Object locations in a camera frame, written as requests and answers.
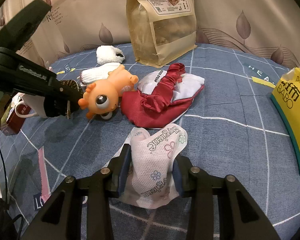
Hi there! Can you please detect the red white cloth bag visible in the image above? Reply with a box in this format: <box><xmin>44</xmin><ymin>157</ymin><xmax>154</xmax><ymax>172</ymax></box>
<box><xmin>120</xmin><ymin>63</ymin><xmax>205</xmax><ymax>129</ymax></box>

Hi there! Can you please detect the white red-trim glove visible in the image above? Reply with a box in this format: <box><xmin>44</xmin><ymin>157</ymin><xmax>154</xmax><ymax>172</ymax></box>
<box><xmin>78</xmin><ymin>62</ymin><xmax>120</xmax><ymax>86</ymax></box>

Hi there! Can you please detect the orange rubber toy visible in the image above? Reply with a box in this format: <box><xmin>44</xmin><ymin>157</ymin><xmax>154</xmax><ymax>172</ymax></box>
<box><xmin>78</xmin><ymin>64</ymin><xmax>139</xmax><ymax>120</ymax></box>

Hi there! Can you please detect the kraft paper snack bag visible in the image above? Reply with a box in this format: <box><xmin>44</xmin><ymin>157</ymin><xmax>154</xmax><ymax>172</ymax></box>
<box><xmin>126</xmin><ymin>0</ymin><xmax>197</xmax><ymax>68</ymax></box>

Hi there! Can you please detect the yellow tissue pack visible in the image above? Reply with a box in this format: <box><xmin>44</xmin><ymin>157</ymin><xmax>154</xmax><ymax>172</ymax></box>
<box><xmin>270</xmin><ymin>68</ymin><xmax>300</xmax><ymax>173</ymax></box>

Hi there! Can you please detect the blue checked tablecloth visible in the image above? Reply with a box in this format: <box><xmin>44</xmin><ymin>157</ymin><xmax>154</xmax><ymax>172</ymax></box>
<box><xmin>0</xmin><ymin>44</ymin><xmax>300</xmax><ymax>239</ymax></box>

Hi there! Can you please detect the beige leaf-print curtain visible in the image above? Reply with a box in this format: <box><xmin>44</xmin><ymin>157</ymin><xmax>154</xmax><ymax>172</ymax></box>
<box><xmin>0</xmin><ymin>0</ymin><xmax>300</xmax><ymax>68</ymax></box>

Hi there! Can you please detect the pink ceramic mug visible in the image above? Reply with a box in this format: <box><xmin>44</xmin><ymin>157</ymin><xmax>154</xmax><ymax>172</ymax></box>
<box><xmin>14</xmin><ymin>93</ymin><xmax>48</xmax><ymax>119</ymax></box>

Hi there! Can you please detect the red gold tin box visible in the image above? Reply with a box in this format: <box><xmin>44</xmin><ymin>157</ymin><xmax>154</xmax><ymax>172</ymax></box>
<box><xmin>0</xmin><ymin>95</ymin><xmax>31</xmax><ymax>136</ymax></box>

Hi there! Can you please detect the white printed hygiene pouch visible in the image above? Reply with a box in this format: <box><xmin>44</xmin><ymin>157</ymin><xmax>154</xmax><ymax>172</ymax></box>
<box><xmin>119</xmin><ymin>124</ymin><xmax>187</xmax><ymax>209</ymax></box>

